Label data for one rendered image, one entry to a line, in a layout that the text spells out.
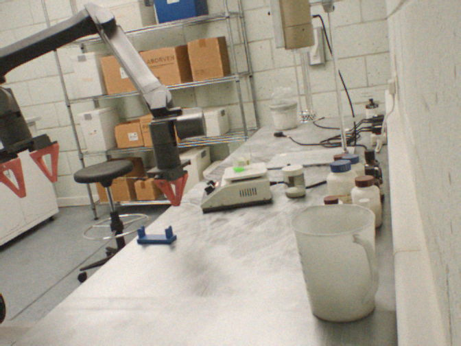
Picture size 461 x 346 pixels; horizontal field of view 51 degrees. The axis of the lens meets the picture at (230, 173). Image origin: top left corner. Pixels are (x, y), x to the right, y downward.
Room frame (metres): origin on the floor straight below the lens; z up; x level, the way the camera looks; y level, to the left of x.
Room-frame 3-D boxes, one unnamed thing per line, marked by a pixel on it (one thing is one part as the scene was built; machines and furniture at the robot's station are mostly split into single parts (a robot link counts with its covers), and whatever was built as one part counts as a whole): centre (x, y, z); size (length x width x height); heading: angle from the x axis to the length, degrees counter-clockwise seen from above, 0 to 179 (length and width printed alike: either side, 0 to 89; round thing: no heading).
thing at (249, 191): (1.35, -0.02, 0.79); 0.22 x 0.13 x 0.08; 86
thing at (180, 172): (1.09, 0.14, 0.89); 0.07 x 0.07 x 0.09; 65
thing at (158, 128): (1.10, 0.13, 1.02); 0.07 x 0.06 x 0.07; 85
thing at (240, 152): (1.35, -0.04, 0.88); 0.07 x 0.06 x 0.08; 2
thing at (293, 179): (1.31, -0.17, 0.79); 0.06 x 0.06 x 0.08
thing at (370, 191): (1.01, -0.28, 0.80); 0.06 x 0.06 x 0.11
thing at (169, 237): (1.14, 0.21, 0.77); 0.10 x 0.03 x 0.04; 65
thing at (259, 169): (1.35, -0.04, 0.83); 0.12 x 0.12 x 0.01; 86
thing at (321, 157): (1.69, -0.29, 0.76); 0.30 x 0.20 x 0.01; 71
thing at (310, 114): (1.68, -0.30, 1.02); 0.07 x 0.07 x 0.25
